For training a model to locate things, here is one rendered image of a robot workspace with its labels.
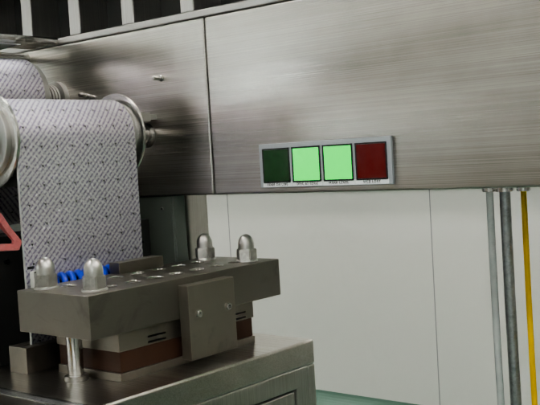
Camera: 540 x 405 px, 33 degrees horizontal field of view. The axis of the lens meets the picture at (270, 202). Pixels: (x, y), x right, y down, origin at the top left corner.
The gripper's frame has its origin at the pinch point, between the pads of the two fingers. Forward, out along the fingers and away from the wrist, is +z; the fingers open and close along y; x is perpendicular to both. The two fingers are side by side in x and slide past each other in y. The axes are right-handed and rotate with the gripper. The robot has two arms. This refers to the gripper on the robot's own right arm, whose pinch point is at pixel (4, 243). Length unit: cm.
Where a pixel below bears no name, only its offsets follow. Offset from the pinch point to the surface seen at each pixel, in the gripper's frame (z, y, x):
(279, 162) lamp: 28.3, 21.5, 25.1
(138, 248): 25.7, -2.2, 8.4
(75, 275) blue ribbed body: 13.6, 0.2, -0.3
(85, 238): 14.5, -1.8, 6.1
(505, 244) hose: 49, 52, 21
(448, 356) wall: 275, -89, 45
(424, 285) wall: 261, -100, 72
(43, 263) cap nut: 3.3, 6.3, -1.5
